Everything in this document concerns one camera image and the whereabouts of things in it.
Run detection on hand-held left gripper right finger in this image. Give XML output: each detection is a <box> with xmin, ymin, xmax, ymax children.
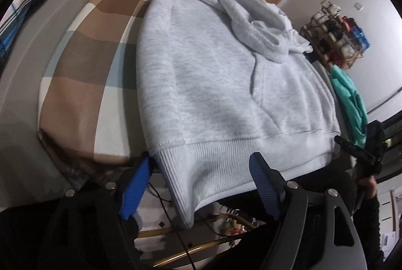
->
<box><xmin>249</xmin><ymin>152</ymin><xmax>368</xmax><ymax>270</ymax></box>

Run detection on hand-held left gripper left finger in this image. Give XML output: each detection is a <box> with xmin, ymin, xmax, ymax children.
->
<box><xmin>36</xmin><ymin>152</ymin><xmax>154</xmax><ymax>270</ymax></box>

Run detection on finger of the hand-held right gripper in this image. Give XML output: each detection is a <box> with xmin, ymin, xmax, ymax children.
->
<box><xmin>334</xmin><ymin>136</ymin><xmax>377</xmax><ymax>165</ymax></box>

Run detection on light grey hoodie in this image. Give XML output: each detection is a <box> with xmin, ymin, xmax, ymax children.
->
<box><xmin>136</xmin><ymin>0</ymin><xmax>341</xmax><ymax>230</ymax></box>

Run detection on person's right forearm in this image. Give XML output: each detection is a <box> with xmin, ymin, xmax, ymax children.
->
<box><xmin>355</xmin><ymin>191</ymin><xmax>386</xmax><ymax>270</ymax></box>

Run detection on person's right hand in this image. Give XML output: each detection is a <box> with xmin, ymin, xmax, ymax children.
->
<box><xmin>353</xmin><ymin>163</ymin><xmax>379</xmax><ymax>199</ymax></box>

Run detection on teal garment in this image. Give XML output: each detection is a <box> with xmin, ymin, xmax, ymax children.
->
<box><xmin>329</xmin><ymin>65</ymin><xmax>368</xmax><ymax>146</ymax></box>

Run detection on checkered brown blue blanket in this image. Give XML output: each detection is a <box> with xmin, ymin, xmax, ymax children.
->
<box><xmin>38</xmin><ymin>0</ymin><xmax>176</xmax><ymax>165</ymax></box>

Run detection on grey bed sheet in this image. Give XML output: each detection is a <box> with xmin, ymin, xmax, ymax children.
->
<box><xmin>0</xmin><ymin>0</ymin><xmax>109</xmax><ymax>211</ymax></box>

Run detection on black cable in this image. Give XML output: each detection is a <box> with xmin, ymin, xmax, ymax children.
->
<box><xmin>147</xmin><ymin>182</ymin><xmax>197</xmax><ymax>270</ymax></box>

